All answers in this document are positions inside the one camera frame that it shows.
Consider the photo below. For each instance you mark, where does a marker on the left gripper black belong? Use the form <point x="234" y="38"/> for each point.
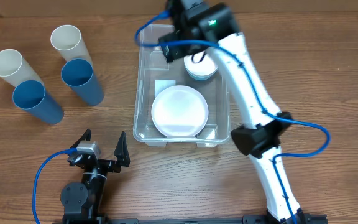
<point x="122" y="156"/>

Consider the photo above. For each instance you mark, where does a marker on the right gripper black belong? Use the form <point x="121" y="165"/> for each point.
<point x="171" y="53"/>

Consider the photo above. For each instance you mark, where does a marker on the pink bowl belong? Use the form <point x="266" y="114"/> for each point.
<point x="200" y="64"/>

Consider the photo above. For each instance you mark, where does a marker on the light blue bowl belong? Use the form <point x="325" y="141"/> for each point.
<point x="201" y="77"/>

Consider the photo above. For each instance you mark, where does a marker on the blue cup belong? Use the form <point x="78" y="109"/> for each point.
<point x="79" y="75"/>
<point x="32" y="97"/>

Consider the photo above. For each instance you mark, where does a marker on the pink plate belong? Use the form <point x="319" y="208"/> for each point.
<point x="180" y="111"/>

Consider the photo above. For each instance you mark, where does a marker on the beige cup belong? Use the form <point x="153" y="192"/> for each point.
<point x="14" y="68"/>
<point x="68" y="41"/>

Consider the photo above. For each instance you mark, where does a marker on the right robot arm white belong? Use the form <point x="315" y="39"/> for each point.
<point x="214" y="29"/>

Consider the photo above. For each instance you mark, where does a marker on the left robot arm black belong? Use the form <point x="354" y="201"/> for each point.
<point x="81" y="200"/>

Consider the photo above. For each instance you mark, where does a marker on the clear plastic storage bin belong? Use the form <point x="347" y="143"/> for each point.
<point x="152" y="67"/>

